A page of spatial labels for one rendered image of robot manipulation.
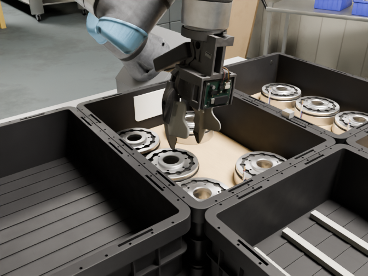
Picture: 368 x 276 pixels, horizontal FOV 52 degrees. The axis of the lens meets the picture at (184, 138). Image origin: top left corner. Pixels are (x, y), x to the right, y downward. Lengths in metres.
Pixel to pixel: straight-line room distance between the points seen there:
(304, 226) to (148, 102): 0.42
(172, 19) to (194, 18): 3.52
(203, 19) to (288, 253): 0.36
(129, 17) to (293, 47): 3.20
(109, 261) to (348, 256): 0.34
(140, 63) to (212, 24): 0.57
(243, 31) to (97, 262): 3.16
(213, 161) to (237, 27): 2.83
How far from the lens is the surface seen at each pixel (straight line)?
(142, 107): 0.83
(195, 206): 0.48
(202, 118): 0.68
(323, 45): 3.58
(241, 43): 3.49
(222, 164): 0.74
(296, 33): 3.73
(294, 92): 1.02
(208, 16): 0.57
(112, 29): 0.62
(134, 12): 0.62
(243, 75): 1.01
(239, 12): 3.53
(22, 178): 0.76
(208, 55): 0.57
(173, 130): 0.64
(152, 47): 1.11
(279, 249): 0.59
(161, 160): 0.68
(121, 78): 1.24
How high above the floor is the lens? 1.24
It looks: 30 degrees down
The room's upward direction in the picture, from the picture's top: straight up
